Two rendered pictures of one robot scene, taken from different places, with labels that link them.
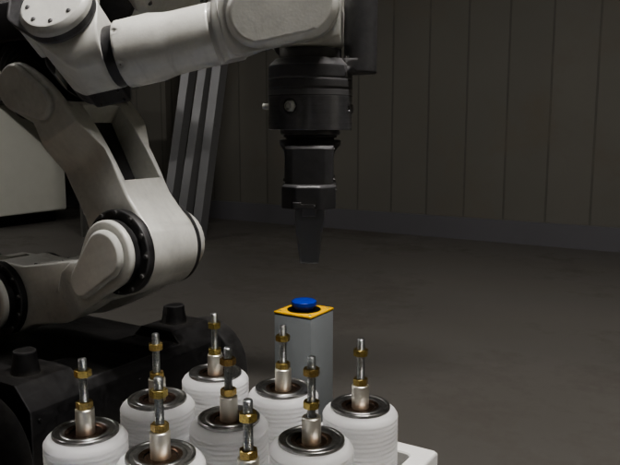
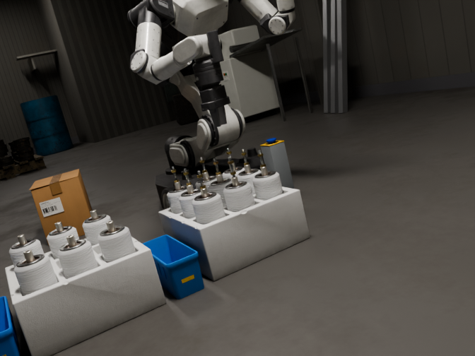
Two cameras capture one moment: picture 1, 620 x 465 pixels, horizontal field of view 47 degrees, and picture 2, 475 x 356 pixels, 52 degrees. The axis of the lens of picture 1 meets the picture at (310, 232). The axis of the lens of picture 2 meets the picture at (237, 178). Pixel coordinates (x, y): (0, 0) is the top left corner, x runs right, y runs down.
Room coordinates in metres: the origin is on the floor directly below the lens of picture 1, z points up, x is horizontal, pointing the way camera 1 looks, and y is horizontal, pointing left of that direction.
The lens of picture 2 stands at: (-0.60, -0.86, 0.63)
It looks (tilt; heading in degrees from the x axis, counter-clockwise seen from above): 12 degrees down; 32
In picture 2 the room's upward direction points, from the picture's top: 14 degrees counter-clockwise
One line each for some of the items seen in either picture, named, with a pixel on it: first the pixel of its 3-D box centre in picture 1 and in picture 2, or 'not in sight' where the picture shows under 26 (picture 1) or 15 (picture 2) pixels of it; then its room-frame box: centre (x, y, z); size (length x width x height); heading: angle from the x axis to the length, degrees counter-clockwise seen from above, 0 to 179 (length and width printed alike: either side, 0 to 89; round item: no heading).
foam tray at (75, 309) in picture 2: not in sight; (82, 285); (0.35, 0.39, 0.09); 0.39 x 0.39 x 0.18; 58
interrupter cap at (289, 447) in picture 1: (311, 440); (236, 185); (0.76, 0.00, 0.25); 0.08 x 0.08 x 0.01
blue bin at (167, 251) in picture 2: not in sight; (171, 265); (0.55, 0.19, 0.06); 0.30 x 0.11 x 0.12; 57
